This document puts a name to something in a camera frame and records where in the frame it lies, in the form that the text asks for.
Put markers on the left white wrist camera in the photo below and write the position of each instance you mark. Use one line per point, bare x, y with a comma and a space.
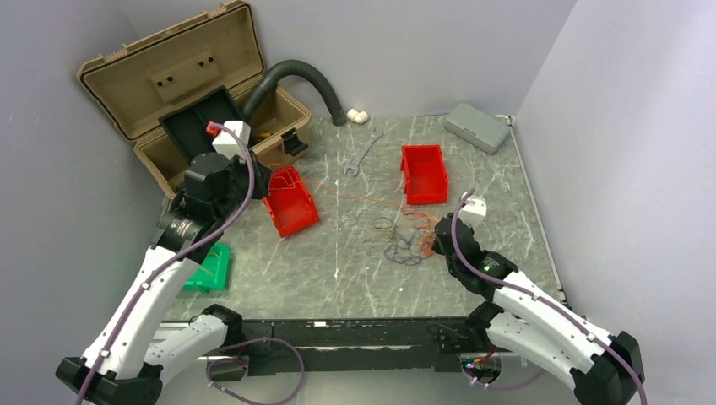
224, 143

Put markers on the black toolbox tray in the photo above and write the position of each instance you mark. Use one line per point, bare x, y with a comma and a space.
186, 127

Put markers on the tan open toolbox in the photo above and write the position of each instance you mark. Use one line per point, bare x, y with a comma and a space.
171, 69

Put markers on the green plastic bin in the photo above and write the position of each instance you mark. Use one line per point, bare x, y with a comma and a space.
212, 274

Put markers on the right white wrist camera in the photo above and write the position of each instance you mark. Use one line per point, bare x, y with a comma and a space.
473, 210

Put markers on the white pipe fitting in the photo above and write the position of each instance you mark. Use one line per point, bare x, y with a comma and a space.
358, 117

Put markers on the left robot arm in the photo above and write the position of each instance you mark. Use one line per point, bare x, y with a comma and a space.
123, 366

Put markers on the red bin near toolbox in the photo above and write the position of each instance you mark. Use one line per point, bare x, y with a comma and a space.
290, 205

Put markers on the black aluminium base frame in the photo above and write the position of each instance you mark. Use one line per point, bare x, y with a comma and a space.
268, 347

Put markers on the steel open-end wrench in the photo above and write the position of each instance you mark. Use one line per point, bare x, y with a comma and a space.
354, 166

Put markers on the red bin right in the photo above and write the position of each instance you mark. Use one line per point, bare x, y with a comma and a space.
426, 180

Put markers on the grey plastic case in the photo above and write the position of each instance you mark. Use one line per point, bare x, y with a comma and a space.
475, 127

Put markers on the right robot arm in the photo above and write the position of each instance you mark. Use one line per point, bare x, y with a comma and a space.
598, 366

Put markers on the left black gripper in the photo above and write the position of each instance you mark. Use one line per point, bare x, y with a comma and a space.
262, 175

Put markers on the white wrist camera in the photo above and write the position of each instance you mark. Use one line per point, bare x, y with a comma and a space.
473, 210
224, 143

